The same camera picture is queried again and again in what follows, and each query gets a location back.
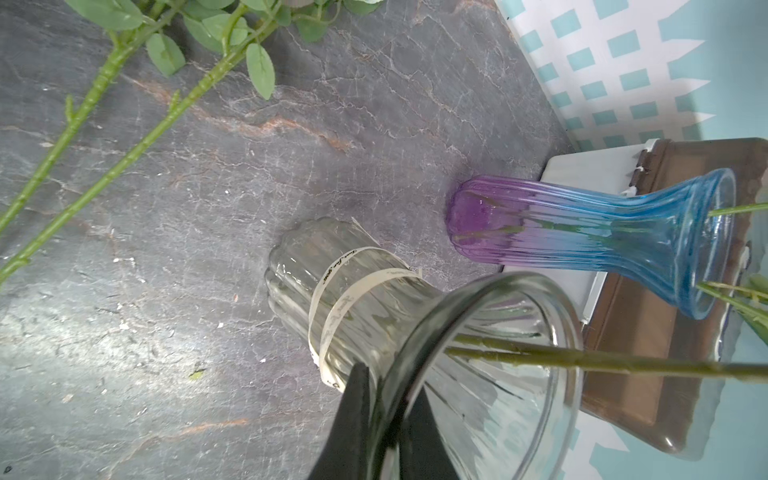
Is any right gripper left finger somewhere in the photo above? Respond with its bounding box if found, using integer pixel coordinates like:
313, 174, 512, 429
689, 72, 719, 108
308, 362, 371, 480

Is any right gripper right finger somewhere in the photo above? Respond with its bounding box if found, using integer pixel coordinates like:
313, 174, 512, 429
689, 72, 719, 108
399, 389, 458, 480

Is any clear glass vase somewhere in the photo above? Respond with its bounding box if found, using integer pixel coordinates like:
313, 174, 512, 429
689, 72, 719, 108
265, 218, 582, 479

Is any purple glass vase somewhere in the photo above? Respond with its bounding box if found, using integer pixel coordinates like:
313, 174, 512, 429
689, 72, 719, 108
446, 168, 736, 320

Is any white flower stem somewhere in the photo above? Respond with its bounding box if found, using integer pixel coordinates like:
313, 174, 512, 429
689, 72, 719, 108
0, 0, 385, 286

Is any pale blue flower stem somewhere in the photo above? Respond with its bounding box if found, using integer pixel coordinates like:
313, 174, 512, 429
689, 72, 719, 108
1, 0, 186, 230

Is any pink roses stem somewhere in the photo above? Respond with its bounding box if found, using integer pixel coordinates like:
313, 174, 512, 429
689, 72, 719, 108
445, 334, 767, 383

